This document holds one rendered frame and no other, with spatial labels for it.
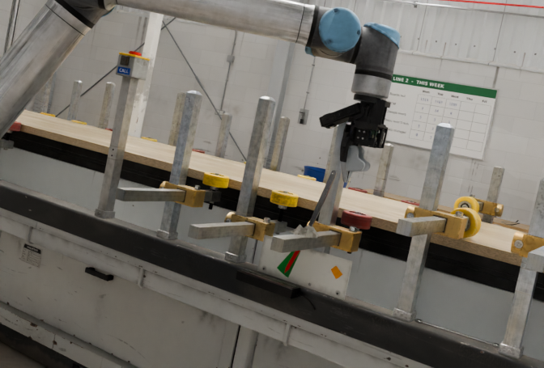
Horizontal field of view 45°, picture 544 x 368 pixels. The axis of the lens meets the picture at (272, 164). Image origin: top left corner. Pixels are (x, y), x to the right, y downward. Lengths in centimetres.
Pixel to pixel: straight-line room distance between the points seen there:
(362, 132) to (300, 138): 787
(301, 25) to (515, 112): 749
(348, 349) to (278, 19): 84
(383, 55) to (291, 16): 27
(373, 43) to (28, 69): 79
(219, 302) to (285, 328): 22
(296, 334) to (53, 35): 96
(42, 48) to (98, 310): 122
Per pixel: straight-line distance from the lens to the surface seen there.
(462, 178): 881
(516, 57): 892
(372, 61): 154
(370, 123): 153
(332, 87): 932
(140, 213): 231
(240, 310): 186
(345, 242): 165
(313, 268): 169
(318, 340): 175
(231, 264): 180
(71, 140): 252
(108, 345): 251
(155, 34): 337
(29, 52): 158
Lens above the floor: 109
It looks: 3 degrees down
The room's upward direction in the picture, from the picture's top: 12 degrees clockwise
